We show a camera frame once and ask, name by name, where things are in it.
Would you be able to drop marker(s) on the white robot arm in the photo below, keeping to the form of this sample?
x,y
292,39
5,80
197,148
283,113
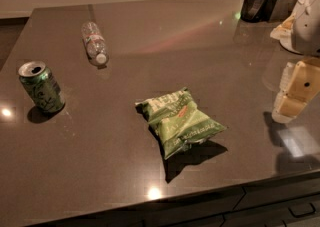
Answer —
x,y
300,32

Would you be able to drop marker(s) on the dark snack display box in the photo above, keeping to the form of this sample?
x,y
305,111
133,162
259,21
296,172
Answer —
x,y
278,10

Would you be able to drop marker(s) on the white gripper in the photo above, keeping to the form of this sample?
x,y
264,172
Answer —
x,y
308,21

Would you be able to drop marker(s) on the dark cabinet drawer with handle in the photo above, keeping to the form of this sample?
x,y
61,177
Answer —
x,y
252,206

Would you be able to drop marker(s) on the green jalapeno chip bag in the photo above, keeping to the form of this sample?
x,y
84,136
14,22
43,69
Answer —
x,y
177,121

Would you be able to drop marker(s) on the black mesh cup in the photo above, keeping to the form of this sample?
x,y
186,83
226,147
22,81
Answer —
x,y
253,10

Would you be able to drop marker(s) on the green soda can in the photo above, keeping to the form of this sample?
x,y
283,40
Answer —
x,y
41,86

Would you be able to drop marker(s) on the clear plastic water bottle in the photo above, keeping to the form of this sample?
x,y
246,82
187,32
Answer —
x,y
94,43

